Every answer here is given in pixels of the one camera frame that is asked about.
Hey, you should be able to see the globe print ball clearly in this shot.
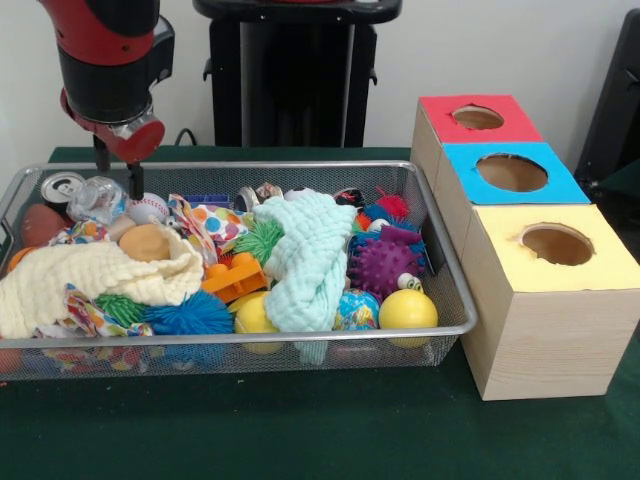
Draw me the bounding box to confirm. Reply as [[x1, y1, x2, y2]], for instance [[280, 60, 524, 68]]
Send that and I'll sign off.
[[333, 288, 382, 331]]

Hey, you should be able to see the cream yellow cloth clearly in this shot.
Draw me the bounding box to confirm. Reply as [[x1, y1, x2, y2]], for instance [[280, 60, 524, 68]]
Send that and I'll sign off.
[[0, 223, 205, 340]]

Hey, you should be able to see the yellow smooth ball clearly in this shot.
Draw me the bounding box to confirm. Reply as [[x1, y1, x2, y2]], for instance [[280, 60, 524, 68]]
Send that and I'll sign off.
[[378, 290, 440, 349]]

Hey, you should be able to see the crushed clear plastic bottle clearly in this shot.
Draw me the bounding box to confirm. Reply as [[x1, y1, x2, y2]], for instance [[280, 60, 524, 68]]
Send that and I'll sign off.
[[66, 174, 132, 227]]

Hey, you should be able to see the purple spiky ball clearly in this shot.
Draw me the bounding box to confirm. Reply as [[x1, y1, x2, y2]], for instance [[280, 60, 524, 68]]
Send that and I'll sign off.
[[349, 237, 426, 296]]

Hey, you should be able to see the tan foam ball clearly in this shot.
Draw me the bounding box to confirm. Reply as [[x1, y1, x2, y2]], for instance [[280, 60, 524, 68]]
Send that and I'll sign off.
[[118, 223, 174, 262]]

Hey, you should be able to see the dark green table cloth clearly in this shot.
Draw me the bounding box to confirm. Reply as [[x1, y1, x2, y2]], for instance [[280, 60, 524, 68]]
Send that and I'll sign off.
[[0, 145, 640, 480]]

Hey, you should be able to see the silver topped drink can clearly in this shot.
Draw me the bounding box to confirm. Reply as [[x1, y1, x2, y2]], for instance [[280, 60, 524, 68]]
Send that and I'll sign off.
[[40, 171, 86, 207]]

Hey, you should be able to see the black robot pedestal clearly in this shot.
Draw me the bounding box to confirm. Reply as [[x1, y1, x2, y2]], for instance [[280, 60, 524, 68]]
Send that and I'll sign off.
[[192, 0, 404, 149]]

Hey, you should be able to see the mint green cloth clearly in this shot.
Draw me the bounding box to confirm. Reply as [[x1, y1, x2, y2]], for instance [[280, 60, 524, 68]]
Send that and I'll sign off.
[[252, 192, 359, 334]]

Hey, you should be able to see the green stringy koosh ball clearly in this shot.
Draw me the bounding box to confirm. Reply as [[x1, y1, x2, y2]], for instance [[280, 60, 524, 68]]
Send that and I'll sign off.
[[233, 219, 285, 266]]

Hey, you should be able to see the black chair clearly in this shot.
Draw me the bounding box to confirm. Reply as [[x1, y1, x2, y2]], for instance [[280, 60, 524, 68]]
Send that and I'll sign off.
[[574, 7, 640, 191]]

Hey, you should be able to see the wooden box with three holes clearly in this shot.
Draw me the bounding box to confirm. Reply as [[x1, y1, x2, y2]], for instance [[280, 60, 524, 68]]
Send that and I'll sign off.
[[409, 93, 640, 401]]

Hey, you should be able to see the orange plastic block toy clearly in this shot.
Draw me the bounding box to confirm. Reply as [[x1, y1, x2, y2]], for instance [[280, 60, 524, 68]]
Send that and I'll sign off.
[[201, 252, 266, 304]]

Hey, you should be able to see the blue stringy koosh ball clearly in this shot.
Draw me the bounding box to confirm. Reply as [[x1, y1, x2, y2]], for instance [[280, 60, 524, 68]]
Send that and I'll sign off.
[[144, 290, 236, 336]]

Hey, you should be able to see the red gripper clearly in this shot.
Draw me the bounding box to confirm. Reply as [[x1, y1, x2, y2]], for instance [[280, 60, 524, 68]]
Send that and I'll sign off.
[[59, 89, 167, 201]]

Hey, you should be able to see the shallow metal mesh bin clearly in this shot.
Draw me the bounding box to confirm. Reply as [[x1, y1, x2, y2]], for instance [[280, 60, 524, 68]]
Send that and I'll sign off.
[[0, 159, 479, 384]]

